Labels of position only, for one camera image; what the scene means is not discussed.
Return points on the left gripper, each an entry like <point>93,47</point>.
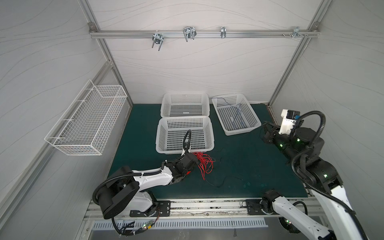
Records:
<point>192,167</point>

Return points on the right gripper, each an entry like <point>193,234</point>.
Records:
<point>268,135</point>

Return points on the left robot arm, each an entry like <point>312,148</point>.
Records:
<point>128,189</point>

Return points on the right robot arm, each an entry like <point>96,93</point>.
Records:
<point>299,139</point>

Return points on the front white perforated basket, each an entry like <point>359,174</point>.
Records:
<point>174,133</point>

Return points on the back right white basket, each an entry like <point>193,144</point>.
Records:
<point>235,114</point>

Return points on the green table mat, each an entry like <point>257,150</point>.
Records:
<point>244,166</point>

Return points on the back left white basket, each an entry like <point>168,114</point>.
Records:
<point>185,104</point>

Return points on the metal hook clamp right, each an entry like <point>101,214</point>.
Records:
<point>295,34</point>

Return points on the metal hook clamp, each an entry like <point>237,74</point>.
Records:
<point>295,34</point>
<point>157,39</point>

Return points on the metal hook clamp left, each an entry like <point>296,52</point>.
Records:
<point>157,39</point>

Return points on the metal u-bolt clamp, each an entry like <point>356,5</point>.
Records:
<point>189,33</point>

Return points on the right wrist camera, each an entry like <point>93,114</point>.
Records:
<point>289,118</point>

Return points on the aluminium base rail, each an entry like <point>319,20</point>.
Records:
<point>208,208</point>

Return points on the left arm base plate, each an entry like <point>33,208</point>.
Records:
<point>160,208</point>

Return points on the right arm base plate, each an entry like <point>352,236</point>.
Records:
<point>258,207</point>

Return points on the white slotted cable duct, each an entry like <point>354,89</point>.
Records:
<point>173,224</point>

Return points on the white wire wall basket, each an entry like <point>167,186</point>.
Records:
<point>86,125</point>

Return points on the small metal bracket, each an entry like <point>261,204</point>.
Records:
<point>223,32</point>

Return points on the aluminium cross rail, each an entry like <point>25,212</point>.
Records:
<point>201,34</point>

